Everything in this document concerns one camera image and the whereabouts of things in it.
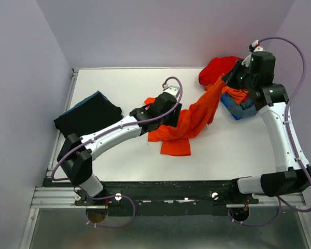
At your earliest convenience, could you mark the black t shirt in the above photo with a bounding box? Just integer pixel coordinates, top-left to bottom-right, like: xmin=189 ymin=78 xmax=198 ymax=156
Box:
xmin=53 ymin=93 xmax=124 ymax=142

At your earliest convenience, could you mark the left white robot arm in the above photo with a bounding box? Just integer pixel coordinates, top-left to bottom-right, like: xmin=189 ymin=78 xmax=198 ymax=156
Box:
xmin=57 ymin=86 xmax=181 ymax=205

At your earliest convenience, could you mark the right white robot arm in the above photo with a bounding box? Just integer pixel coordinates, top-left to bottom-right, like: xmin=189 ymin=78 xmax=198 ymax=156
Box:
xmin=223 ymin=51 xmax=311 ymax=203

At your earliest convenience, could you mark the red t shirt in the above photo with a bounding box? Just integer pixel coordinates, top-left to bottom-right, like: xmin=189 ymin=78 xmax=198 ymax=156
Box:
xmin=198 ymin=56 xmax=241 ymax=86

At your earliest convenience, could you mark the grey t shirt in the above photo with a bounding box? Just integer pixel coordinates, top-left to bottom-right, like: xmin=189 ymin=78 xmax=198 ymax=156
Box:
xmin=227 ymin=98 xmax=257 ymax=118

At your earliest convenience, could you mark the blue plastic bin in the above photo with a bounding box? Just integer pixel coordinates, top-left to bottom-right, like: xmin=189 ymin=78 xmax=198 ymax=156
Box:
xmin=220 ymin=93 xmax=257 ymax=120

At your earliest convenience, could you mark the blue folded t shirt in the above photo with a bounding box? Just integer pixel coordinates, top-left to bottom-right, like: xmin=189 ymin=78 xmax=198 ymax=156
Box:
xmin=59 ymin=91 xmax=122 ymax=119

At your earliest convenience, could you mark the aluminium extrusion right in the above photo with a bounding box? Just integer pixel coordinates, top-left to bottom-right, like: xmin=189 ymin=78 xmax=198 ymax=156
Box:
xmin=222 ymin=193 xmax=306 ymax=208

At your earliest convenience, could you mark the aluminium extrusion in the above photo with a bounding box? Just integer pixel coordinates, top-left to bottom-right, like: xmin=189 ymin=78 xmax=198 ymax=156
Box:
xmin=31 ymin=187 xmax=76 ymax=209
xmin=222 ymin=193 xmax=306 ymax=208

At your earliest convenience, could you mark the aluminium extrusion left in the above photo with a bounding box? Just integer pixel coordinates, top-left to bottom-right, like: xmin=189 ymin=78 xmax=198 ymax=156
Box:
xmin=31 ymin=187 xmax=76 ymax=209

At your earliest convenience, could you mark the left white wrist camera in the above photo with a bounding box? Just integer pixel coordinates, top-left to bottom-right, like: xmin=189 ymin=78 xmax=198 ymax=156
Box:
xmin=163 ymin=85 xmax=180 ymax=98

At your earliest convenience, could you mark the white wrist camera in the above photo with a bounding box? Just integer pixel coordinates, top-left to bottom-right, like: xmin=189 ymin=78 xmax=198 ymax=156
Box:
xmin=242 ymin=39 xmax=264 ymax=67
xmin=163 ymin=85 xmax=180 ymax=98

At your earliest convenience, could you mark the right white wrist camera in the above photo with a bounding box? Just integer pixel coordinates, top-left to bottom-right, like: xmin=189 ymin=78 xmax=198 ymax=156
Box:
xmin=242 ymin=39 xmax=264 ymax=67

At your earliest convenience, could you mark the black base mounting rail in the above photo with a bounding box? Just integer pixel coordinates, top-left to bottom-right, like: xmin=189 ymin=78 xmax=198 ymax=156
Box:
xmin=43 ymin=177 xmax=292 ymax=216

